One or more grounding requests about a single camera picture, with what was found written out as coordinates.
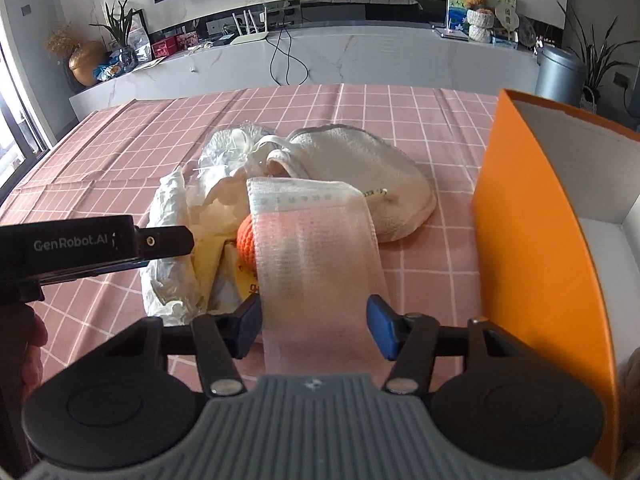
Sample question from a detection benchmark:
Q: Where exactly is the red box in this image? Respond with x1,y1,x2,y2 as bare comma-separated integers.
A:
151,37,179,59

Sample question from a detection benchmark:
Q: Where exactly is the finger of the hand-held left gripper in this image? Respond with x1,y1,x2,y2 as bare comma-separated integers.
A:
134,226,196,262
39,258,151,287

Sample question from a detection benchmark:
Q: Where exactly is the person's left hand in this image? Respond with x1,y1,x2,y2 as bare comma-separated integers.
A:
0,310,49,411

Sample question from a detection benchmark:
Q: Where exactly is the green plant in glass vase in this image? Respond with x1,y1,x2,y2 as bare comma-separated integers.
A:
90,0,144,70

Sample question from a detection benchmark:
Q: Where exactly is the orange knitted ball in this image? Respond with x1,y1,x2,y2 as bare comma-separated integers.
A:
235,215,259,274

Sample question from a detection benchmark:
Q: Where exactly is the blue green picture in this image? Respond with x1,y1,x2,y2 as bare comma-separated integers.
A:
446,0,471,29

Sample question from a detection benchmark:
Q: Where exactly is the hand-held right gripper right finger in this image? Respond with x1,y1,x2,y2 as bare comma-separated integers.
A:
366,294,533,396

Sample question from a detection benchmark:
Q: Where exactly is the black cable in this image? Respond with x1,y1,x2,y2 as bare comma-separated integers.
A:
270,25,312,87

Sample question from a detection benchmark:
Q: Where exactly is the tall green potted plant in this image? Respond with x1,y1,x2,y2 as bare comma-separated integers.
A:
557,2,639,96

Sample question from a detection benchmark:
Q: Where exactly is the white gauze bandage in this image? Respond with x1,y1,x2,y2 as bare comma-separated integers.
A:
246,177,401,386

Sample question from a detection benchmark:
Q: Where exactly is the white router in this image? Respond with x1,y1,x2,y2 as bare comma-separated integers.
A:
231,9,270,45

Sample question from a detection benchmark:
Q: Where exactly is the white plastic bag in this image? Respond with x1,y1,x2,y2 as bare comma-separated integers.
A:
141,167,251,323

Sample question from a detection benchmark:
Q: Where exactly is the golden vase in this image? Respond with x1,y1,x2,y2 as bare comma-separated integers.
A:
68,41,108,87

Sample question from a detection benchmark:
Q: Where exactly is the pink checked tablecloth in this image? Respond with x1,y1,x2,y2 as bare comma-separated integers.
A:
0,82,501,396

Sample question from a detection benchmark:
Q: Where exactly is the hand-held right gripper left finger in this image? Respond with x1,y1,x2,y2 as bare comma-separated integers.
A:
102,294,262,397

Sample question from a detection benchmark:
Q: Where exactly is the round fan ornament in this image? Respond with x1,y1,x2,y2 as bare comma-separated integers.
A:
495,1,518,41

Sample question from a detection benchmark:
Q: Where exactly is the dried grass bunch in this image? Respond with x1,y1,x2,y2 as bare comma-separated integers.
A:
46,24,77,58

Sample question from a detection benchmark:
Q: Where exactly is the white marble television cabinet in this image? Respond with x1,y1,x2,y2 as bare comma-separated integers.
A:
69,25,543,121

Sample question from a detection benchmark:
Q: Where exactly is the decorative plate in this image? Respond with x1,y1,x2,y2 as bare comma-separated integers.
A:
516,17,537,47

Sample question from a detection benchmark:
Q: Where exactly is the orange cardboard box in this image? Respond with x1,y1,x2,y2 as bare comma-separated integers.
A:
471,88,640,480

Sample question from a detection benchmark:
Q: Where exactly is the yellow packet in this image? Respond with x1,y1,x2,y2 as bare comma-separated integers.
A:
200,237,261,312

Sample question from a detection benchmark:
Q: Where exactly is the grey metal bin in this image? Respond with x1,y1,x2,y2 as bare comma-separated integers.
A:
536,45,587,107

